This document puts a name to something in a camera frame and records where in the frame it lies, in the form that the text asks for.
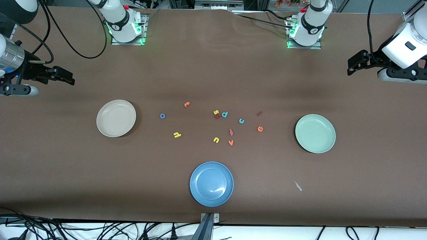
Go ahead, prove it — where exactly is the beige brown plate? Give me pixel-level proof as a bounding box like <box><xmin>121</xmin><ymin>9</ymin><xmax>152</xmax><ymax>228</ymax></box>
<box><xmin>96</xmin><ymin>99</ymin><xmax>137</xmax><ymax>138</ymax></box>

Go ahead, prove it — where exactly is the green plate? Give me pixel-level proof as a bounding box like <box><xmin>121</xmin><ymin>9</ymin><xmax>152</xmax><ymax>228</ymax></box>
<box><xmin>295</xmin><ymin>114</ymin><xmax>336</xmax><ymax>154</ymax></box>

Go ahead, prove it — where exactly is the orange patterned object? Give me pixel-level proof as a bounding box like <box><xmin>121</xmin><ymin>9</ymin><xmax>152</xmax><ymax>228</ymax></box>
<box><xmin>275</xmin><ymin>0</ymin><xmax>311</xmax><ymax>8</ymax></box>

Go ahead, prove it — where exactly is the brown table cover sheet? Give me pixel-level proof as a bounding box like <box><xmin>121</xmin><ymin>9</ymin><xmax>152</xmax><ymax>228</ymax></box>
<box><xmin>0</xmin><ymin>6</ymin><xmax>427</xmax><ymax>227</ymax></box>

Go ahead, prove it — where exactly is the grey power strip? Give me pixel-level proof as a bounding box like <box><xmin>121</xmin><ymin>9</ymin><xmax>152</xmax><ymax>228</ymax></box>
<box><xmin>194</xmin><ymin>0</ymin><xmax>244</xmax><ymax>10</ymax></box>

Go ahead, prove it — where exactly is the blue plate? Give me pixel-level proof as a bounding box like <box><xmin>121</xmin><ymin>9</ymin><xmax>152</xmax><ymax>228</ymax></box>
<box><xmin>189</xmin><ymin>161</ymin><xmax>234</xmax><ymax>207</ymax></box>

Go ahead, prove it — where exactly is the black cable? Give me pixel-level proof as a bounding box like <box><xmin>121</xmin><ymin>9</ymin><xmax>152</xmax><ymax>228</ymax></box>
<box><xmin>234</xmin><ymin>13</ymin><xmax>294</xmax><ymax>30</ymax></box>
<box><xmin>39</xmin><ymin>0</ymin><xmax>108</xmax><ymax>59</ymax></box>
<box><xmin>366</xmin><ymin>0</ymin><xmax>382</xmax><ymax>65</ymax></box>
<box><xmin>13</xmin><ymin>20</ymin><xmax>54</xmax><ymax>64</ymax></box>

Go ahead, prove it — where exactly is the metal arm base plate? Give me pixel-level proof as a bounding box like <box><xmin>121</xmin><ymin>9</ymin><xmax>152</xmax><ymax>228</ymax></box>
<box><xmin>111</xmin><ymin>13</ymin><xmax>148</xmax><ymax>46</ymax></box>
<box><xmin>286</xmin><ymin>18</ymin><xmax>322</xmax><ymax>50</ymax></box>

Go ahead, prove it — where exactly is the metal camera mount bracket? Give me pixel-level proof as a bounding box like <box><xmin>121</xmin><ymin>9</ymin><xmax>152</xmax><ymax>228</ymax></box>
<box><xmin>192</xmin><ymin>213</ymin><xmax>221</xmax><ymax>240</ymax></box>

